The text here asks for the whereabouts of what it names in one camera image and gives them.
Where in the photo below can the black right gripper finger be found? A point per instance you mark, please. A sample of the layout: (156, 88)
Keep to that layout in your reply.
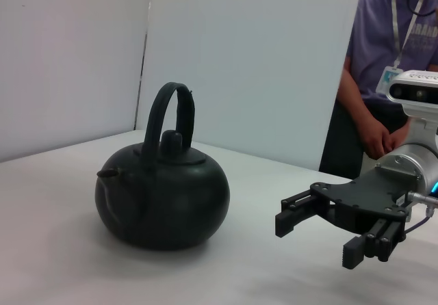
(376, 243)
(294, 216)

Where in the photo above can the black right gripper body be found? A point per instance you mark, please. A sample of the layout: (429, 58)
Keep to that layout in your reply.
(369, 199)

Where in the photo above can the black cast iron teapot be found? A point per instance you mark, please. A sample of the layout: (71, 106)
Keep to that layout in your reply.
(164, 199)

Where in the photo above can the white blue name badge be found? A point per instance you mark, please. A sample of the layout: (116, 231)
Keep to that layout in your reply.
(385, 81)

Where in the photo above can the person in purple t-shirt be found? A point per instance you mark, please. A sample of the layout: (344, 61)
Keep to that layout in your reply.
(373, 45)

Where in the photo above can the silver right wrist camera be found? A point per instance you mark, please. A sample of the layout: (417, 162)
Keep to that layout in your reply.
(417, 93)

